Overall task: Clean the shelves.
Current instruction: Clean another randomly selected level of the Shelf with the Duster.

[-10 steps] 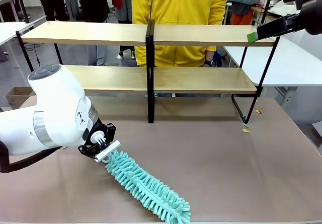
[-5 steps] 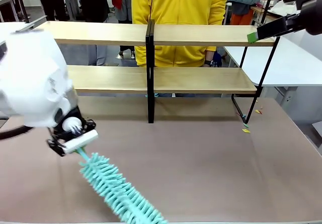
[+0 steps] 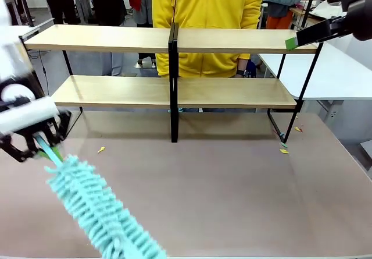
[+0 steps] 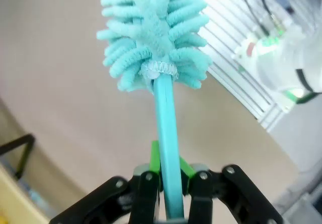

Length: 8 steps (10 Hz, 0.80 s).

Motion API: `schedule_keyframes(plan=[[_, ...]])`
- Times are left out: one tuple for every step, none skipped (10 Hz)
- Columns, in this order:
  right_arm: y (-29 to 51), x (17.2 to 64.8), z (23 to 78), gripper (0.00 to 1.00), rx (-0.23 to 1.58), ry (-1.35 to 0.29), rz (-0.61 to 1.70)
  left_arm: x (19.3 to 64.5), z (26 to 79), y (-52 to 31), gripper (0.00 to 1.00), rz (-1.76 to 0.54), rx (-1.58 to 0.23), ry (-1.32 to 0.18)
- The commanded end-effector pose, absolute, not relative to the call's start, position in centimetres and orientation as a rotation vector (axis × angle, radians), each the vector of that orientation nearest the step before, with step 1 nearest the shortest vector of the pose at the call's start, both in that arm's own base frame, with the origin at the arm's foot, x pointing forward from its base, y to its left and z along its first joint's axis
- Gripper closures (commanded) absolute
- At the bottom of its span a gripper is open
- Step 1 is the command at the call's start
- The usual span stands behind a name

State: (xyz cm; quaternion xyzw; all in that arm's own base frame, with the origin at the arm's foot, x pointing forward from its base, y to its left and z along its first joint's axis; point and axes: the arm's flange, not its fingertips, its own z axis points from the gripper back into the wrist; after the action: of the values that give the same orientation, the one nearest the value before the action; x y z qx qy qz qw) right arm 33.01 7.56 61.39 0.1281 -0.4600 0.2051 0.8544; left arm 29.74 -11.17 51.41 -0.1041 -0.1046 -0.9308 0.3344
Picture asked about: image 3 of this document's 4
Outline wooden two-tier shelf black frame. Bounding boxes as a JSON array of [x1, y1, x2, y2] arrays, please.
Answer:
[[173, 22, 324, 144], [17, 22, 175, 143]]

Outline person in yellow hoodie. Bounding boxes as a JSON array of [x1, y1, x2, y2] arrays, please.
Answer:
[[151, 0, 264, 79]]

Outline teal fluffy duster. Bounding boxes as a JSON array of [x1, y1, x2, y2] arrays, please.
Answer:
[[32, 133, 169, 259]]

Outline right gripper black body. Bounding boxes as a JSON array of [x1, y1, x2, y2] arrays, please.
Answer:
[[345, 0, 372, 41]]

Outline black metal pole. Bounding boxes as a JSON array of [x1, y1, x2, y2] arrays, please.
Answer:
[[300, 0, 318, 29]]

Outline wooden background desk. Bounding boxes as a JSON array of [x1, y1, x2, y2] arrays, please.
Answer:
[[289, 5, 323, 30]]

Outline orange garment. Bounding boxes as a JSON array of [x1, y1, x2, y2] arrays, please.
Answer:
[[266, 8, 294, 29]]

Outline bystander with grey trousers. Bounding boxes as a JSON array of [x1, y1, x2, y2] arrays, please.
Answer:
[[87, 0, 128, 77]]

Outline bystander in black clothes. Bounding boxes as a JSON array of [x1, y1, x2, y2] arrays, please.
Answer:
[[39, 0, 77, 26]]

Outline black metal stand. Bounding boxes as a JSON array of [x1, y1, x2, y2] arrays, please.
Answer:
[[16, 0, 35, 27]]

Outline thin black floor cable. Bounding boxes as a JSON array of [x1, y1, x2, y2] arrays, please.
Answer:
[[37, 49, 49, 97]]

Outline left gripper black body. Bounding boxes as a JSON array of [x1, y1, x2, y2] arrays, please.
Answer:
[[5, 116, 59, 143]]

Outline white table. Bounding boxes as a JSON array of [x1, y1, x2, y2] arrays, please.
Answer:
[[257, 41, 372, 120], [8, 17, 55, 53]]

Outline white paper sheets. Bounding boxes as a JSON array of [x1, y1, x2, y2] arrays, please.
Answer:
[[308, 0, 348, 19]]

